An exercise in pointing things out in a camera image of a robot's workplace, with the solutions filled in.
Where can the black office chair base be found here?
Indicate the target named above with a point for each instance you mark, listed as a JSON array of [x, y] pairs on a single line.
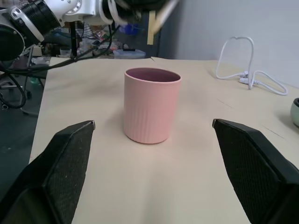
[[14, 85]]

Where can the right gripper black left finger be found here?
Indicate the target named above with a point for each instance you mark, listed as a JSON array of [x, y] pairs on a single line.
[[58, 168]]

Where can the pink ribbed mug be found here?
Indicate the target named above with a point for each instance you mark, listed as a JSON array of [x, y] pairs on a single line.
[[151, 107]]

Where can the pale wooden post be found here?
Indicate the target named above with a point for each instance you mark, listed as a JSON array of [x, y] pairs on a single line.
[[151, 28]]

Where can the black stand pole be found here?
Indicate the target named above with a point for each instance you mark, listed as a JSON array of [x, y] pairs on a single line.
[[73, 39]]

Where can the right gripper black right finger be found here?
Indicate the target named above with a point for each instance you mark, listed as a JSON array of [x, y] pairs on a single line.
[[252, 168]]

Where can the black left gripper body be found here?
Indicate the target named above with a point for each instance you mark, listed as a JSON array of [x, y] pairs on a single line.
[[140, 5]]

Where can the pale green bowl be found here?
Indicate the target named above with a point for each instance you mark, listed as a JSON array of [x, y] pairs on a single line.
[[295, 113]]

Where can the clear plastic storage box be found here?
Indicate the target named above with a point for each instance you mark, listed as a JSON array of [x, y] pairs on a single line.
[[129, 54]]

